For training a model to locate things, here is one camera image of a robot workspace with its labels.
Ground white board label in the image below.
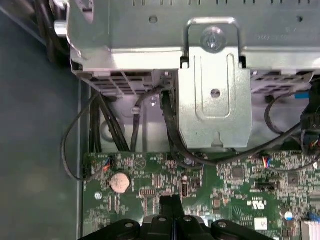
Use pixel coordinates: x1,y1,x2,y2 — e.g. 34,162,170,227
253,217,270,230

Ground green motherboard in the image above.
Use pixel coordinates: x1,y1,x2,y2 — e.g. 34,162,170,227
82,149,320,240

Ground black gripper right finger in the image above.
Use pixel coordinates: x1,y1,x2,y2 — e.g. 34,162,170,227
172,194,272,240

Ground flat black cable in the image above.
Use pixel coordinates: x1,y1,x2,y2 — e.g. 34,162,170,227
159,89,206,171

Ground round silver capacitor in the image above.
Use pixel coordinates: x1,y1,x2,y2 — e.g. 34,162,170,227
283,209,295,222

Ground long thin black cable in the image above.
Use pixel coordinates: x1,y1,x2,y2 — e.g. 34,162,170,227
174,109,316,167

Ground black square chip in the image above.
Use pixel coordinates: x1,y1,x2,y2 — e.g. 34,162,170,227
287,172,301,186
231,166,245,180

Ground thin black looped wire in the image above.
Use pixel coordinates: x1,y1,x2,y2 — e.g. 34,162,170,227
60,92,113,181

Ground black plug cable bundle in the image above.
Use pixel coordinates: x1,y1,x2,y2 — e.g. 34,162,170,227
298,79,320,157

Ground silver metal disk bay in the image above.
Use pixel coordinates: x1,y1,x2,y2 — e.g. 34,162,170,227
66,0,320,151

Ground round coin battery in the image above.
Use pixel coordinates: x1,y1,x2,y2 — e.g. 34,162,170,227
109,171,132,195

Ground PC case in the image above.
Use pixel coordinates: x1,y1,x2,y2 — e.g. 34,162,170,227
0,0,320,240

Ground silver bracket screw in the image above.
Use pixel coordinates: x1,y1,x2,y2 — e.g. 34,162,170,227
201,26,223,53

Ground internal USB port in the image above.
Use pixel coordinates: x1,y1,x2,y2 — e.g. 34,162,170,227
179,182,191,199

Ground silver metal bay bracket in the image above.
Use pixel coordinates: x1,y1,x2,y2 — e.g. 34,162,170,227
177,16,253,150

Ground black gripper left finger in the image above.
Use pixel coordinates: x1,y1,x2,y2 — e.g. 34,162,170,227
81,195,174,240

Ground small coloured wire connector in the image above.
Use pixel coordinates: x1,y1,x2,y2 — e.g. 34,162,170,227
101,154,116,173
259,155,273,168

